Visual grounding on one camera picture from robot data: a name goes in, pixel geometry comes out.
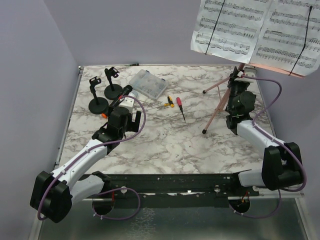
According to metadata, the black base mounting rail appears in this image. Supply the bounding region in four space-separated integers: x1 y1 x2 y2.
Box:
93 171 259 209

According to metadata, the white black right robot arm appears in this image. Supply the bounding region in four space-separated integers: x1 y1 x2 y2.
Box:
225 68 307 196

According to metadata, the red handled screwdriver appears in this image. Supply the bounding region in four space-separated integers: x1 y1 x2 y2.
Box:
176 97 186 122

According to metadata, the pink tripod music stand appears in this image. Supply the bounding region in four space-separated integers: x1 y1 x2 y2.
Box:
201 62 306 135

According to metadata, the black round microphone stand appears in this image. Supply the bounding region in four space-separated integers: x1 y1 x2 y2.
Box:
104 67 123 100

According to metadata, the black stand holding white microphone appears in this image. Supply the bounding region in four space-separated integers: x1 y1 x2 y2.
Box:
88 76 109 115

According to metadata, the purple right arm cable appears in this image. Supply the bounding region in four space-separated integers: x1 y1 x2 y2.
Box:
233 76 308 218

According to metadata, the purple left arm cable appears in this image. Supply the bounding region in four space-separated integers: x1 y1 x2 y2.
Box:
36 96 147 221

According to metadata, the yellow black T-handle tool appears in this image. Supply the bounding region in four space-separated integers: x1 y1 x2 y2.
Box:
152 95 175 110

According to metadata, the white microphone silver grille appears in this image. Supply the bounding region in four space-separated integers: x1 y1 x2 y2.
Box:
128 90 139 99

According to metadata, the black microphone orange ring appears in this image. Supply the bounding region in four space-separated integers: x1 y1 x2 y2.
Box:
101 84 133 119

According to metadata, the sheet music page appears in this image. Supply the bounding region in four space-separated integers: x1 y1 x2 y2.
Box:
190 0 272 64
250 0 320 76

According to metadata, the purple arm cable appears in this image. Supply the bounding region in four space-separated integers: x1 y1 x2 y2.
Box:
36 96 147 221
233 76 308 218

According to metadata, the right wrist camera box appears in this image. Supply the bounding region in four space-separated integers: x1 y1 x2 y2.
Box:
236 65 257 83

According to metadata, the clear plastic screw box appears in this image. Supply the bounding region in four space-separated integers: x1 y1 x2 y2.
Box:
129 69 168 100

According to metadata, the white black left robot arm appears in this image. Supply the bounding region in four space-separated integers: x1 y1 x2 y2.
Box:
30 106 146 223

